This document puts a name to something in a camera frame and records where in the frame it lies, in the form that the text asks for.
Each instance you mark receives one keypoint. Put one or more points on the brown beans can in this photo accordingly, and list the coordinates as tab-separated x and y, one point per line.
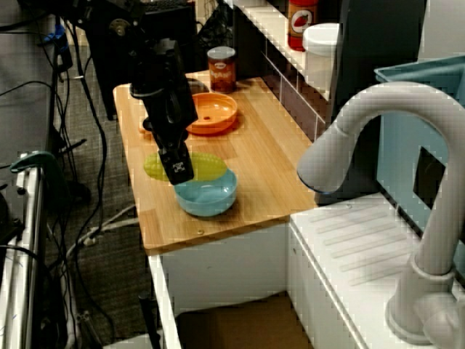
221	72

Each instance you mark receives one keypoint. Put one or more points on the light blue bowl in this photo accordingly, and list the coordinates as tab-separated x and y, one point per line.
207	200

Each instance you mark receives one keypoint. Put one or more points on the red sauce bottle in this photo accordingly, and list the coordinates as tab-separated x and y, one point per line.
301	25

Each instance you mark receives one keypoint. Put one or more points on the dark grey upright panel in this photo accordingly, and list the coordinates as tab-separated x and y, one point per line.
378	47

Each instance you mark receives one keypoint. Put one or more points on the grey toy faucet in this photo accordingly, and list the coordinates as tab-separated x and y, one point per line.
436	236

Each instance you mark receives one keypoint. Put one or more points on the white metal frame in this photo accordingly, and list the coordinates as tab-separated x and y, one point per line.
31	254

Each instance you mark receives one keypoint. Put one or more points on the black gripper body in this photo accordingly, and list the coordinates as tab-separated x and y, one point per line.
170	116

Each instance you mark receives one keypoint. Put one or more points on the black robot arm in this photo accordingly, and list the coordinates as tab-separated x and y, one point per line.
145	54

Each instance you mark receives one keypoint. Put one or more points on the yellow toy corn cob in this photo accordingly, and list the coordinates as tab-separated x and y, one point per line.
207	167

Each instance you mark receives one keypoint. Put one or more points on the white toy sink unit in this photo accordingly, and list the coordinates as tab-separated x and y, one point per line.
327	261

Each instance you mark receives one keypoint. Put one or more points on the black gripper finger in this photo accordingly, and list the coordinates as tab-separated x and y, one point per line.
178	167

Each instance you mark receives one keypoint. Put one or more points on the white shelf ledge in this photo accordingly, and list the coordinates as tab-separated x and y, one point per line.
276	36

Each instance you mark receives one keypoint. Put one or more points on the orange toy frying pan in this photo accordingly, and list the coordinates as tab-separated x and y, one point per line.
214	109

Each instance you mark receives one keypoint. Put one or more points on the teal plastic bin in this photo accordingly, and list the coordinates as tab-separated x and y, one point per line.
399	145

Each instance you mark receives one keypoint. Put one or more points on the large white lidded jar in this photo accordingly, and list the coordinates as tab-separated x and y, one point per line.
319	58

